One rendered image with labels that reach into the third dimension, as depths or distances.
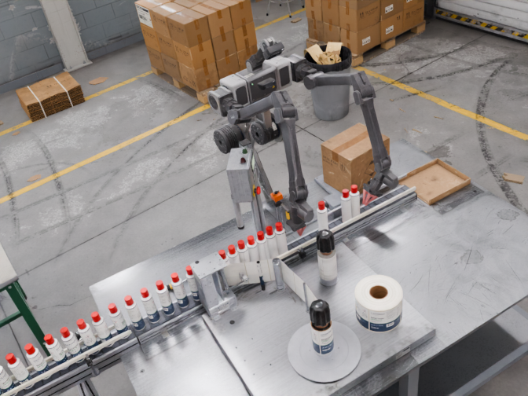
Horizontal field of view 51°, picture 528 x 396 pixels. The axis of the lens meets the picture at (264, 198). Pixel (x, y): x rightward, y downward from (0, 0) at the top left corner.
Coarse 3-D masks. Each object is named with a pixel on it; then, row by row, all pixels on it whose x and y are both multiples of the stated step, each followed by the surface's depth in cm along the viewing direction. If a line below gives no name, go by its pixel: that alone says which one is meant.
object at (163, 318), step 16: (400, 192) 307; (368, 208) 301; (384, 208) 299; (336, 224) 294; (352, 224) 293; (304, 240) 288; (288, 256) 280; (176, 304) 266; (192, 304) 264; (144, 320) 261; (160, 320) 259
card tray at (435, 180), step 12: (420, 168) 326; (432, 168) 328; (444, 168) 326; (408, 180) 322; (420, 180) 321; (432, 180) 319; (444, 180) 318; (456, 180) 316; (468, 180) 310; (420, 192) 312; (432, 192) 311; (444, 192) 304
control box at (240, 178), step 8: (232, 152) 253; (240, 152) 252; (248, 152) 251; (232, 160) 248; (248, 160) 247; (232, 168) 243; (240, 168) 242; (248, 168) 242; (232, 176) 245; (240, 176) 244; (248, 176) 244; (256, 176) 262; (232, 184) 247; (240, 184) 247; (248, 184) 247; (256, 184) 261; (232, 192) 251; (240, 192) 250; (248, 192) 250; (240, 200) 253; (248, 200) 253
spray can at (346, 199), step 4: (344, 192) 282; (348, 192) 282; (344, 196) 283; (348, 196) 284; (344, 200) 284; (348, 200) 284; (344, 204) 285; (348, 204) 285; (344, 208) 287; (348, 208) 287; (344, 212) 289; (348, 212) 288; (344, 216) 290; (348, 216) 290; (344, 220) 292
